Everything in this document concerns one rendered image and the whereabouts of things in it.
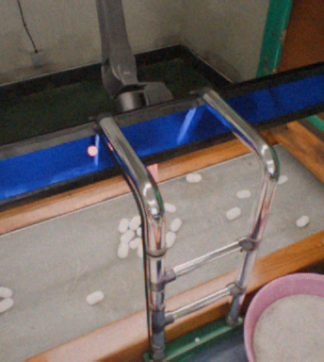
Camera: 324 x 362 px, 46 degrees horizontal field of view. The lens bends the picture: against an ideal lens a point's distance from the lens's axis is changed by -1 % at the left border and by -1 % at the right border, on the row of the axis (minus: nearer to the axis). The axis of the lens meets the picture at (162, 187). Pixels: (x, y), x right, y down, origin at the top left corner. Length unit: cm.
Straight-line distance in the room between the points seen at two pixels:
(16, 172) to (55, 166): 5
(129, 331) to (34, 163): 34
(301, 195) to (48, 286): 61
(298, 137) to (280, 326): 46
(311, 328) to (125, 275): 36
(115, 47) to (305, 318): 67
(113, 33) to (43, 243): 49
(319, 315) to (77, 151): 54
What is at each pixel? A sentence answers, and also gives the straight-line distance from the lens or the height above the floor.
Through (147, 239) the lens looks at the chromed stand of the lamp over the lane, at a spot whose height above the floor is 105.
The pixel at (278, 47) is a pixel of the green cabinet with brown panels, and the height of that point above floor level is 98.
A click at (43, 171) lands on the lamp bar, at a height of 108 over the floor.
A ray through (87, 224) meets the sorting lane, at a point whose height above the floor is 74.
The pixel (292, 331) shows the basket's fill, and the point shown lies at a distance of 76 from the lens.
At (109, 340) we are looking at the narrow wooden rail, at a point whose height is 76.
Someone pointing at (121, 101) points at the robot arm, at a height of 95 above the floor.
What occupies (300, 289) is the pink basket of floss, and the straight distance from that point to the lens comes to 81.
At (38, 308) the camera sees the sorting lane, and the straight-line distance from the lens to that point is 77.
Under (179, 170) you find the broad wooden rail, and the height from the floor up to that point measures 75.
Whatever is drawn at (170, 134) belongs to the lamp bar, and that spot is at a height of 108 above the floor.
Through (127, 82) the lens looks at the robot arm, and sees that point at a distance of 85.
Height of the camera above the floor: 139
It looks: 44 degrees down
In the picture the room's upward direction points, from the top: straight up
